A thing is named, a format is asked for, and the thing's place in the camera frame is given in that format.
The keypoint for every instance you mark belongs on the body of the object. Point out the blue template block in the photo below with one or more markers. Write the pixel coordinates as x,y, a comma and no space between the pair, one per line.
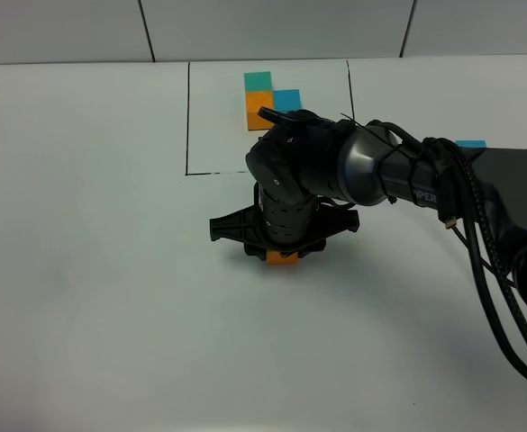
287,100

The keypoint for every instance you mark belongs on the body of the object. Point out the green template block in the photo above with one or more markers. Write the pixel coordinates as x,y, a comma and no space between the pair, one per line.
257,82

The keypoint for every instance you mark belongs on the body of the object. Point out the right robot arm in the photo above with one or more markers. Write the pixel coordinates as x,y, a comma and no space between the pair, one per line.
311,174

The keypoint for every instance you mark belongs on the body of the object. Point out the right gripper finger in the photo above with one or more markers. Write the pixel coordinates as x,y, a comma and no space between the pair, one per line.
258,252
318,246

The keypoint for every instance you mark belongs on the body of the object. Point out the orange template block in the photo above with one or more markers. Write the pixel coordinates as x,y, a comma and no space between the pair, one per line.
254,101

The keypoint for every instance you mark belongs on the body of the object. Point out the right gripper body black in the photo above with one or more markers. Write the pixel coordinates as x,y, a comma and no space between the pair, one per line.
283,227

